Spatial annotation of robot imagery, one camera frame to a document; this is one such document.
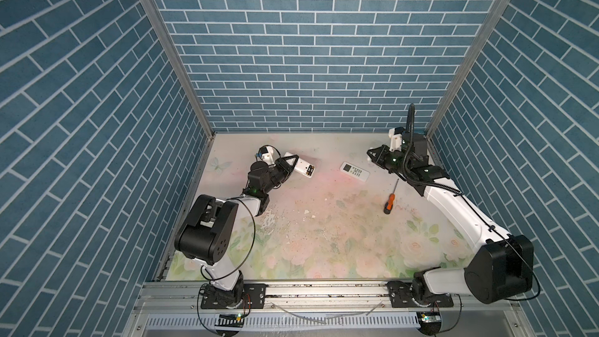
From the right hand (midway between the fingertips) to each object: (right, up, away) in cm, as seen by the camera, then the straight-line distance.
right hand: (365, 149), depth 81 cm
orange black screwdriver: (+12, -23, +12) cm, 28 cm away
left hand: (-23, -3, +5) cm, 24 cm away
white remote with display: (0, -10, +23) cm, 25 cm away
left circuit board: (-43, -54, -9) cm, 70 cm away
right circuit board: (+19, -55, -8) cm, 58 cm away
